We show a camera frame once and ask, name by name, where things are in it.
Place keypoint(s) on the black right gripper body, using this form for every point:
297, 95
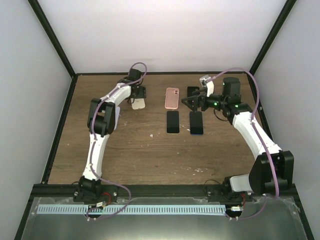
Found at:
205, 106

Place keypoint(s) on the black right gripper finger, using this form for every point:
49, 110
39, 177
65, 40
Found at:
192, 104
194, 96

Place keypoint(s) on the black phone case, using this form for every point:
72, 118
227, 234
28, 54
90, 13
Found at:
191, 90

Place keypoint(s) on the pink phone case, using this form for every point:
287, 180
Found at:
171, 98

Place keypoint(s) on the white smartphone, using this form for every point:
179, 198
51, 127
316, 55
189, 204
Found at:
172, 122

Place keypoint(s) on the blue smartphone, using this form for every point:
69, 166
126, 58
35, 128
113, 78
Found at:
196, 123

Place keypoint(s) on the cream phone case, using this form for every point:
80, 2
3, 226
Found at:
137, 103

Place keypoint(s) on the lavender phone case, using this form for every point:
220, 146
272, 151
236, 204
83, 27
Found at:
117, 116

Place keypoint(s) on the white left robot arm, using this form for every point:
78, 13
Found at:
101, 123

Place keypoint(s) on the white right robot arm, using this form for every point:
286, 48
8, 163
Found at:
272, 171

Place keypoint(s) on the light blue slotted strip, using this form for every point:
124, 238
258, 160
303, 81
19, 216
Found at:
212, 210

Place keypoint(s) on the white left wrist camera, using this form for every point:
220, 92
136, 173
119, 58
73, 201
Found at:
140, 92

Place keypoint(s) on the black frame rail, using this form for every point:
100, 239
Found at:
214, 192

